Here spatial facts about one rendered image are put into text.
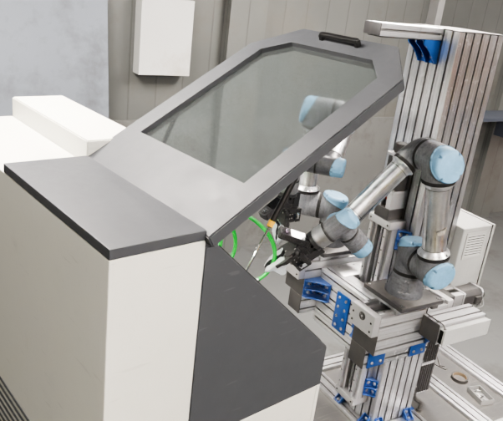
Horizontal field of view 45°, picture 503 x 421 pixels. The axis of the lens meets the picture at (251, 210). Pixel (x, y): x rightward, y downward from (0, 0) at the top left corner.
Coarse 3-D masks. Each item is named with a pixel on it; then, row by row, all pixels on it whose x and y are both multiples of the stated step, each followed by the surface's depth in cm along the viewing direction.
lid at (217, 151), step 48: (288, 48) 229; (336, 48) 215; (384, 48) 205; (192, 96) 220; (240, 96) 213; (288, 96) 203; (336, 96) 194; (384, 96) 184; (144, 144) 204; (192, 144) 198; (240, 144) 190; (288, 144) 182; (336, 144) 178; (192, 192) 175; (240, 192) 168
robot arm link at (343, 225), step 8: (336, 216) 202; (344, 216) 201; (352, 216) 200; (328, 224) 203; (336, 224) 202; (344, 224) 201; (352, 224) 201; (328, 232) 203; (336, 232) 202; (344, 232) 202; (352, 232) 203; (336, 240) 206; (344, 240) 205
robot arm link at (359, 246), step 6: (360, 234) 206; (348, 240) 204; (354, 240) 205; (360, 240) 206; (366, 240) 208; (348, 246) 207; (354, 246) 206; (360, 246) 207; (366, 246) 208; (372, 246) 210; (354, 252) 209; (360, 252) 208; (366, 252) 208
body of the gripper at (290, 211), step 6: (300, 192) 229; (288, 198) 226; (294, 198) 228; (288, 204) 227; (294, 204) 229; (282, 210) 226; (288, 210) 226; (294, 210) 228; (300, 210) 230; (282, 216) 226; (288, 216) 227; (294, 216) 231; (282, 222) 227
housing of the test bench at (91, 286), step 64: (0, 128) 238; (0, 192) 197; (64, 192) 173; (128, 192) 179; (0, 256) 206; (64, 256) 163; (128, 256) 146; (192, 256) 159; (0, 320) 217; (64, 320) 170; (128, 320) 153; (192, 320) 168; (0, 384) 228; (64, 384) 177; (128, 384) 160
